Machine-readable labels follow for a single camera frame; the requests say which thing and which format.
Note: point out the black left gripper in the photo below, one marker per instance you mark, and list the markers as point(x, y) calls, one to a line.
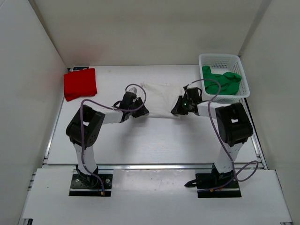
point(142, 111)

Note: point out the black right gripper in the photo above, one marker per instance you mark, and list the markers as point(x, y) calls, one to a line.
point(178, 109)

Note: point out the white t-shirt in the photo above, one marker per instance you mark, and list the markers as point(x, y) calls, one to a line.
point(161, 99)

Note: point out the green t-shirt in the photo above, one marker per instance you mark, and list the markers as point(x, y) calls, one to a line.
point(228, 81)

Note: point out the red t-shirt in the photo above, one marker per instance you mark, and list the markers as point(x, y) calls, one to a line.
point(80, 83)

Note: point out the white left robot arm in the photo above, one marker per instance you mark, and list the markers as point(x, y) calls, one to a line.
point(84, 128)

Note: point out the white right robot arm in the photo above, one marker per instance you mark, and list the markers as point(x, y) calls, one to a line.
point(233, 127)

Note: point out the white plastic laundry basket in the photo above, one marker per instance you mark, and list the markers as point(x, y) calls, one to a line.
point(222, 63)

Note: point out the small dark table label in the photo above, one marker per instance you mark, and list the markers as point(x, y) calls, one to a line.
point(79, 68)

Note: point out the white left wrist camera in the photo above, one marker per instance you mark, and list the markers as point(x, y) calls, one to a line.
point(133, 90)

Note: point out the aluminium table frame rail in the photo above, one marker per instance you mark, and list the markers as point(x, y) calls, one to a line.
point(255, 139)

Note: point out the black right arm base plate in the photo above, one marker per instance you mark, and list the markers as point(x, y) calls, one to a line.
point(208, 187)

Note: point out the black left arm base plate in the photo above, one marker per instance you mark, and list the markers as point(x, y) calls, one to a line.
point(80, 187)

